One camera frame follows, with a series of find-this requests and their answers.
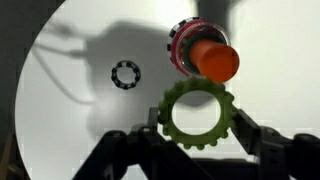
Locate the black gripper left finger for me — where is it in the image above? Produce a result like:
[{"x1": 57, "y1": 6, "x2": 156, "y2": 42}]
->
[{"x1": 71, "y1": 106, "x2": 214, "y2": 180}]

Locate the orange stacking post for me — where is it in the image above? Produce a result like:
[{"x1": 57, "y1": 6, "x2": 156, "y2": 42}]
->
[{"x1": 189, "y1": 38, "x2": 241, "y2": 84}]

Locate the red toy ring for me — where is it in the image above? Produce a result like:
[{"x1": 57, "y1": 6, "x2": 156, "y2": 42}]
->
[{"x1": 169, "y1": 18, "x2": 214, "y2": 68}]

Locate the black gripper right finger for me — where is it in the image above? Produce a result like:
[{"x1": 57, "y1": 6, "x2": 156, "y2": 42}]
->
[{"x1": 231, "y1": 105, "x2": 320, "y2": 180}]

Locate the green knobbly toy ring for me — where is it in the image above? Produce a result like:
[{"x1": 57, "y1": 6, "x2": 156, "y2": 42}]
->
[{"x1": 156, "y1": 76, "x2": 239, "y2": 151}]

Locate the small black beaded ring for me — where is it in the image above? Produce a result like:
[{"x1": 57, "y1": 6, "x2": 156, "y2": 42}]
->
[{"x1": 110, "y1": 59, "x2": 142, "y2": 91}]

